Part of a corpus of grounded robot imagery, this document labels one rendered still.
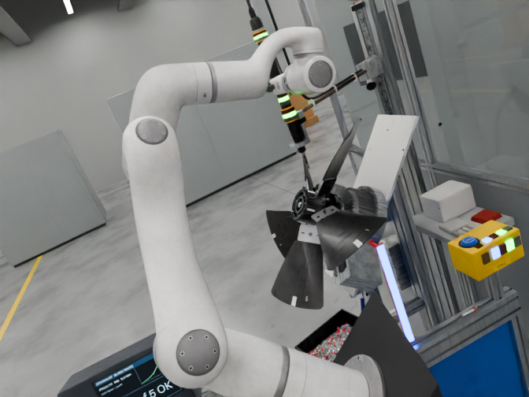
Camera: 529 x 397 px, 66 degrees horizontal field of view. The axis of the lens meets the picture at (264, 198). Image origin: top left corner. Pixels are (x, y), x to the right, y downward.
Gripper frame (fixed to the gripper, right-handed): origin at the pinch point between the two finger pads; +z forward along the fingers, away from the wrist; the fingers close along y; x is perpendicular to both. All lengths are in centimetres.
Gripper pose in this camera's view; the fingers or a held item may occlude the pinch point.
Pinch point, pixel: (279, 81)
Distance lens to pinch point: 130.8
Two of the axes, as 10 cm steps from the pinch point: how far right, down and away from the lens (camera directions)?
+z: -2.7, -2.1, 9.4
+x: -3.6, -8.8, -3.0
